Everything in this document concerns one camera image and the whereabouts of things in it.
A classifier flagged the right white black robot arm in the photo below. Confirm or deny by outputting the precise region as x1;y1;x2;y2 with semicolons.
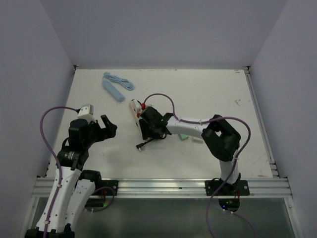
137;106;241;195

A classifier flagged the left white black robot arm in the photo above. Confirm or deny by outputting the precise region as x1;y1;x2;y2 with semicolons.
25;115;118;238

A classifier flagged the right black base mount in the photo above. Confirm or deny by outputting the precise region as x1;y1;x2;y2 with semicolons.
204;178;250;196

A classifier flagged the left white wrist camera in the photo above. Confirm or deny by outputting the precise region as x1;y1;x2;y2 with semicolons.
77;104;96;123

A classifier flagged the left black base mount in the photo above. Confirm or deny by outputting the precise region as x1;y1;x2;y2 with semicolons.
82;170;118;196

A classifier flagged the beige red power strip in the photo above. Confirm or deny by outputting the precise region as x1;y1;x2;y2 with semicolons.
129;99;143;127

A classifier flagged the aluminium mounting rail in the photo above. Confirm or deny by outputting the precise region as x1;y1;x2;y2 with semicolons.
32;177;294;199

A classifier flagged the white square plug adapter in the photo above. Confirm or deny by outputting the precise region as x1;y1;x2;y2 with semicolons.
192;137;204;144

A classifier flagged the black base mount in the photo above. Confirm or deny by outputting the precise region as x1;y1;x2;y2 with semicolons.
82;170;118;196
204;178;250;196

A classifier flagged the light blue cord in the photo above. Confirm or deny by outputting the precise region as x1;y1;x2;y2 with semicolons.
103;71;136;92

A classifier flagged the light blue power strip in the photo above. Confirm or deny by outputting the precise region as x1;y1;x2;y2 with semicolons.
102;80;125;102

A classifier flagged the green plug adapter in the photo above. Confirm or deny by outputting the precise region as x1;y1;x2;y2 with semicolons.
178;134;189;141

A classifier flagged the right aluminium side rail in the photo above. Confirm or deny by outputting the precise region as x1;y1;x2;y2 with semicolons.
242;66;280;178

